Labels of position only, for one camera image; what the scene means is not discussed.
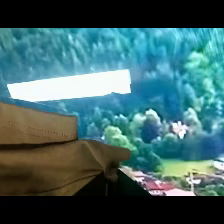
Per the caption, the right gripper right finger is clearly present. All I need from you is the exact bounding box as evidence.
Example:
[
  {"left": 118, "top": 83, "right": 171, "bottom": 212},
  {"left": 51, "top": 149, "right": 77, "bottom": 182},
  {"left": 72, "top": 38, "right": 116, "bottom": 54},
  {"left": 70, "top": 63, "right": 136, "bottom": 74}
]
[{"left": 107, "top": 168, "right": 152, "bottom": 197}]

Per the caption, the brown shirt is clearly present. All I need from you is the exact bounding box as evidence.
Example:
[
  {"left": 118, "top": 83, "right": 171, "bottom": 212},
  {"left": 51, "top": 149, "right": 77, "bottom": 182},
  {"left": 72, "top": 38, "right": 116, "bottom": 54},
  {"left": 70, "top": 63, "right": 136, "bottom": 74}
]
[{"left": 0, "top": 101, "right": 132, "bottom": 197}]

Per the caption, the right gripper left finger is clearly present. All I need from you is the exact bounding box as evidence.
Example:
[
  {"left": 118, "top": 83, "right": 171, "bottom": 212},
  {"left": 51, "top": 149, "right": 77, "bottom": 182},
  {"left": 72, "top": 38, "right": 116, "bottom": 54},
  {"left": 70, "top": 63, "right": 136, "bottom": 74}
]
[{"left": 74, "top": 172, "right": 108, "bottom": 197}]

